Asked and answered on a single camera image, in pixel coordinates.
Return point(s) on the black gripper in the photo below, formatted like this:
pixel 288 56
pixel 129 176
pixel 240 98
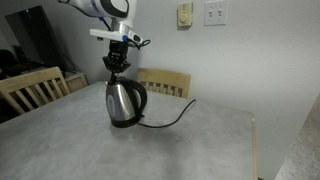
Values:
pixel 118 56

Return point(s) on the black kettle lid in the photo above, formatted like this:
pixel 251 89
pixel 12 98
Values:
pixel 121 79

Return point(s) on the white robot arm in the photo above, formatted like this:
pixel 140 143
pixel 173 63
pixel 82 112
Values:
pixel 113 6

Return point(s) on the stainless steel electric kettle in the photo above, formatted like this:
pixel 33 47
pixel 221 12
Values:
pixel 120 103

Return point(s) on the beige low cabinet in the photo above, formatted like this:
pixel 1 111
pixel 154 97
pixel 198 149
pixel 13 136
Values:
pixel 75 81

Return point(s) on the wooden chair short slats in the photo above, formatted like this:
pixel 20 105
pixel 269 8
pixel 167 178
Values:
pixel 163 76

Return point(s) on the wooden chair long slats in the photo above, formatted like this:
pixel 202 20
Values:
pixel 30 78

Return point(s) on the black flat screen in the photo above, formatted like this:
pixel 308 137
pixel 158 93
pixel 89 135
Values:
pixel 33 36

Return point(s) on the speckled grey countertop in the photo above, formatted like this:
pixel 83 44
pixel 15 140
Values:
pixel 306 150

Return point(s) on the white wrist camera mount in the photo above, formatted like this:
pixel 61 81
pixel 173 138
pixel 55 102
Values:
pixel 106 33

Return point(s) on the wall outlet plate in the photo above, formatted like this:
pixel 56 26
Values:
pixel 185 15

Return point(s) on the white double light switch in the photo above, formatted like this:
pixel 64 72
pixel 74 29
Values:
pixel 216 13

